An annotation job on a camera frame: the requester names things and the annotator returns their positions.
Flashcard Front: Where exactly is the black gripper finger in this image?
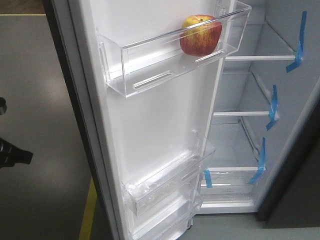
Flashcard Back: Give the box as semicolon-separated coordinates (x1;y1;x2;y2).
0;138;34;168

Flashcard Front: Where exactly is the fridge door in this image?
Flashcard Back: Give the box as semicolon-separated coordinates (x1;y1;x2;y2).
42;0;253;240

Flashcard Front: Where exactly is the red yellow apple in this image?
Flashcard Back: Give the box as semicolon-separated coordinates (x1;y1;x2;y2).
179;21;223;57

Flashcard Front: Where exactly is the dark grey fridge body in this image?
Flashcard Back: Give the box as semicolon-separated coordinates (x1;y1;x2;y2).
199;0;320;221

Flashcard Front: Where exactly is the yellow floor tape line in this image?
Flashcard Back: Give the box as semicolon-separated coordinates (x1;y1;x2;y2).
78;178;98;240

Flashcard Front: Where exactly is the middle clear door bin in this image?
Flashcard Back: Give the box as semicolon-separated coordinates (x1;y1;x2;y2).
122;129;215;217

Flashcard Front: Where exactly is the clear door bin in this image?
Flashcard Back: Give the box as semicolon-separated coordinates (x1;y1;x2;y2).
97;0;252;98
128;183;203;240
122;129;215;217

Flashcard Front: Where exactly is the upper clear door bin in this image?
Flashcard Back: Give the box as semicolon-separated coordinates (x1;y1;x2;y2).
97;0;252;98

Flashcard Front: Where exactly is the lower clear door bin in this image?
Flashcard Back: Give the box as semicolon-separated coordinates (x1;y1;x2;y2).
128;183;203;240

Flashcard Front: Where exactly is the clear crisper drawer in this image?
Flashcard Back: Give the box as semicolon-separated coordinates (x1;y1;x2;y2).
200;167;258;202

